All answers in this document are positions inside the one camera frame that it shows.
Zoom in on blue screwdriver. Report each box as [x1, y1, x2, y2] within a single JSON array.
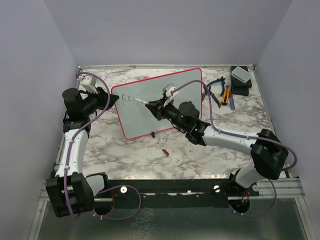
[[229, 91, 235, 111]]

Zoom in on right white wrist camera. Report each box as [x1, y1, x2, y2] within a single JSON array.
[[162, 83, 179, 107]]

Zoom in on black rectangular box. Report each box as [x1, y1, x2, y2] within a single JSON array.
[[230, 75, 252, 96]]

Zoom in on white rectangular box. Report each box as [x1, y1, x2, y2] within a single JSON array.
[[231, 66, 252, 84]]

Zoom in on aluminium frame rail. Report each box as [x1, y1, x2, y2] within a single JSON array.
[[38, 178, 305, 202]]

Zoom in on blue handled pliers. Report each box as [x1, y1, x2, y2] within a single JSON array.
[[206, 76, 226, 97]]

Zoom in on red marker cap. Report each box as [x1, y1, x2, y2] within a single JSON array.
[[162, 149, 170, 156]]

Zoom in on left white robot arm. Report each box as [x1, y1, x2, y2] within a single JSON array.
[[45, 87, 119, 218]]

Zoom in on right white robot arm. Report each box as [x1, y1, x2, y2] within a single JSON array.
[[145, 99, 289, 196]]

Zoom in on white marker pen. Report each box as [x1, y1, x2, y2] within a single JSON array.
[[134, 98, 149, 104]]

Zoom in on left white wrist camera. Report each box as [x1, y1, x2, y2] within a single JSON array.
[[77, 74, 98, 94]]

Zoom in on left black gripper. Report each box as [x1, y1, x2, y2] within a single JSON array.
[[82, 85, 119, 116]]

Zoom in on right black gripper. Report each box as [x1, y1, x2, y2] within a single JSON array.
[[146, 97, 188, 132]]

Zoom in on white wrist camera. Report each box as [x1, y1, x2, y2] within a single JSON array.
[[162, 83, 179, 107], [77, 74, 98, 94]]

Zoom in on black handled pliers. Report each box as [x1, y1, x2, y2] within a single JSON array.
[[201, 86, 221, 109]]

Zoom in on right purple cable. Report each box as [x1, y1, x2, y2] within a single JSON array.
[[171, 79, 298, 218]]

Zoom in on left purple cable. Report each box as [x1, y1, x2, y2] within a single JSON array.
[[63, 71, 142, 221]]

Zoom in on pink framed whiteboard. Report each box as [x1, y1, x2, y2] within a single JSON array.
[[111, 68, 203, 140]]

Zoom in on yellow black utility knife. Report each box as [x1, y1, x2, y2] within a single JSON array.
[[220, 84, 231, 106]]

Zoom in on purple cable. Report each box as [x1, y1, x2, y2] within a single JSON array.
[[63, 71, 142, 221], [171, 79, 298, 218]]

